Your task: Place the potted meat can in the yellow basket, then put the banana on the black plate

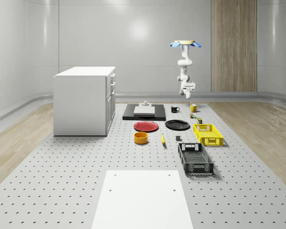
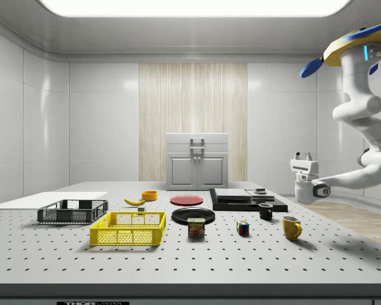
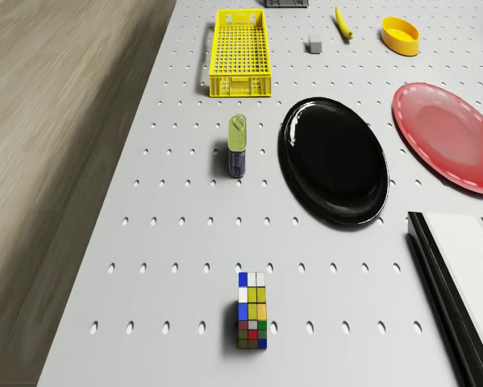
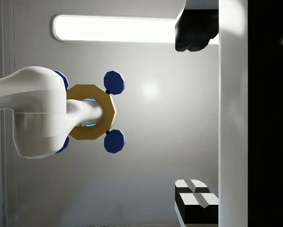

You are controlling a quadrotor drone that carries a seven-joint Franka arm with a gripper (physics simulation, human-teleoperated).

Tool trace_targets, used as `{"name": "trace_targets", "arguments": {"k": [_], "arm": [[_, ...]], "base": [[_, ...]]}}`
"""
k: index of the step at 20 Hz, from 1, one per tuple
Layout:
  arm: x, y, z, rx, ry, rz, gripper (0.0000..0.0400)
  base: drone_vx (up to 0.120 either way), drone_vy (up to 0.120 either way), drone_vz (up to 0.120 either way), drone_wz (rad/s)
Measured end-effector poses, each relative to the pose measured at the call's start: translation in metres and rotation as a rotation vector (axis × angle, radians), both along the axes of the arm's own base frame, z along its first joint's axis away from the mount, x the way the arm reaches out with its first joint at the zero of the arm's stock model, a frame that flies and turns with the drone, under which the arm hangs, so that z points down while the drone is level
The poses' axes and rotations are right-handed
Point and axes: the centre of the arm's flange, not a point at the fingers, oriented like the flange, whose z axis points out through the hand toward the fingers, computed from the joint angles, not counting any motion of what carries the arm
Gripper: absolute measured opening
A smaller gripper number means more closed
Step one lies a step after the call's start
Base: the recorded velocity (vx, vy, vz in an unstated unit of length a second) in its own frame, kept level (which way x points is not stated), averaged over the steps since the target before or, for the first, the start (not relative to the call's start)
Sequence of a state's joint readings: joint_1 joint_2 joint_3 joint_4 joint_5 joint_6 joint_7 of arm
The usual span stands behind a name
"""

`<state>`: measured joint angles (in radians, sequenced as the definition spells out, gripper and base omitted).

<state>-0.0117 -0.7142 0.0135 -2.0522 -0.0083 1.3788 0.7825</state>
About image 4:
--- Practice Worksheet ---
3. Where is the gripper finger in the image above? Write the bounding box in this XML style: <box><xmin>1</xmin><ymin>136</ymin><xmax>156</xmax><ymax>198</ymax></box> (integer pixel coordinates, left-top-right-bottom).
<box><xmin>174</xmin><ymin>0</ymin><xmax>219</xmax><ymax>52</ymax></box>
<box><xmin>174</xmin><ymin>179</ymin><xmax>219</xmax><ymax>227</ymax></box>

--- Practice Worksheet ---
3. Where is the drone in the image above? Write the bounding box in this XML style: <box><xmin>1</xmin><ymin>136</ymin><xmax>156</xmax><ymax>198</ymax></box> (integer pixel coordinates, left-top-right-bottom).
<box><xmin>53</xmin><ymin>70</ymin><xmax>126</xmax><ymax>154</ymax></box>

